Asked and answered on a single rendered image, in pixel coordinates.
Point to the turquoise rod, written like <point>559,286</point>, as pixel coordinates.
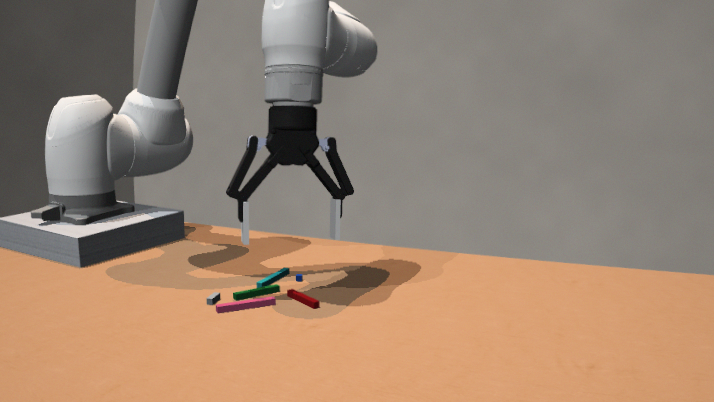
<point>272,278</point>

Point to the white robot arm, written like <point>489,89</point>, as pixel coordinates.
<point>87,147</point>

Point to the grey rod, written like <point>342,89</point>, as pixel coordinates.
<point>213,298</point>

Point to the red rod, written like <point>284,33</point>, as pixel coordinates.
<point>313,303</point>

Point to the pink rod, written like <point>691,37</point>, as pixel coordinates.
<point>247,304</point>

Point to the green rod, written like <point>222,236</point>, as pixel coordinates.
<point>256,292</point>

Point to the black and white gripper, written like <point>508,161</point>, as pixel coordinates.
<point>291,147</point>

